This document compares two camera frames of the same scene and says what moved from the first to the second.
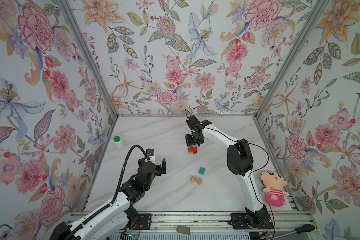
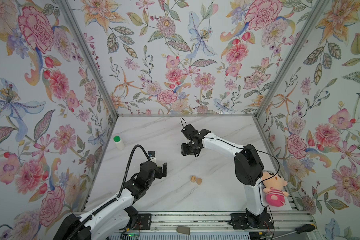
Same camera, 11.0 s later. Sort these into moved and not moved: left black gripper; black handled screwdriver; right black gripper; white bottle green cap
Moved: right black gripper
Not moved: left black gripper; black handled screwdriver; white bottle green cap
